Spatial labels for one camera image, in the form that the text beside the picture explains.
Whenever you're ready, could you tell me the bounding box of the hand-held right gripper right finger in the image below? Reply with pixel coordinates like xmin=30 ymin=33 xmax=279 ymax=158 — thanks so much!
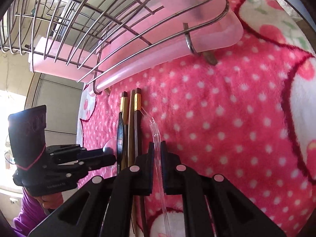
xmin=160 ymin=141 xmax=287 ymax=237

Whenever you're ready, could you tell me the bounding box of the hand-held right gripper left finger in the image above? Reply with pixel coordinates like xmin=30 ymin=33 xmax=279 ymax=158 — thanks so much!
xmin=28 ymin=142 xmax=155 ymax=237

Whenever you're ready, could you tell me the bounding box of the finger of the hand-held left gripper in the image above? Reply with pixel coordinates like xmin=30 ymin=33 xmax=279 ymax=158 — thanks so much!
xmin=77 ymin=146 xmax=117 ymax=171

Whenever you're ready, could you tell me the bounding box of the clear plastic spoon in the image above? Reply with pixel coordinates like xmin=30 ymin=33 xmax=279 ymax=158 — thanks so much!
xmin=140 ymin=108 xmax=172 ymax=237
xmin=103 ymin=137 xmax=120 ymax=176

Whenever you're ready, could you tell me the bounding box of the black plastic spoon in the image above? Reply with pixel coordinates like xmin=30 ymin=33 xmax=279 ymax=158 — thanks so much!
xmin=117 ymin=112 xmax=124 ymax=173

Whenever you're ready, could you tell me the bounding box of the brown wooden chopstick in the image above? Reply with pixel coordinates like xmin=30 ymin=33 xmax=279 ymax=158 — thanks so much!
xmin=128 ymin=89 xmax=139 ymax=237

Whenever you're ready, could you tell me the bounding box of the dark chopstick with gold band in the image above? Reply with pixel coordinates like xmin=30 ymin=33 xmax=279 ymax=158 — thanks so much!
xmin=133 ymin=87 xmax=150 ymax=237
xmin=120 ymin=91 xmax=130 ymax=171

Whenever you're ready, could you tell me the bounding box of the pink plastic utensil holder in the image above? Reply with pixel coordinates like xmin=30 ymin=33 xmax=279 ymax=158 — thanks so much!
xmin=28 ymin=37 xmax=100 ymax=83

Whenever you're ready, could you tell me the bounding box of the person's left hand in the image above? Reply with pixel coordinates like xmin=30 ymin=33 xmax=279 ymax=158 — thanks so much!
xmin=41 ymin=191 xmax=65 ymax=211

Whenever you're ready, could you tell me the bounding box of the grey kitchen cabinet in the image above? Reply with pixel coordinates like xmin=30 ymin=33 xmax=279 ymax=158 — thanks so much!
xmin=25 ymin=71 xmax=85 ymax=142

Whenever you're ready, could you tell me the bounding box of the pink polka-dot printed blanket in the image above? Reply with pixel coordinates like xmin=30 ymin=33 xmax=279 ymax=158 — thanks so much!
xmin=76 ymin=0 xmax=316 ymax=237

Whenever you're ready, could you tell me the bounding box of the pink plastic drip tray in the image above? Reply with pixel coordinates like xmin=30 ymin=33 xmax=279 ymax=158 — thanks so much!
xmin=92 ymin=0 xmax=245 ymax=97

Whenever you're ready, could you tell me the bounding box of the steel wire dish rack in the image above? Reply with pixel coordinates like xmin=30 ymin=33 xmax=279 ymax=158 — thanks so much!
xmin=0 ymin=0 xmax=230 ymax=97

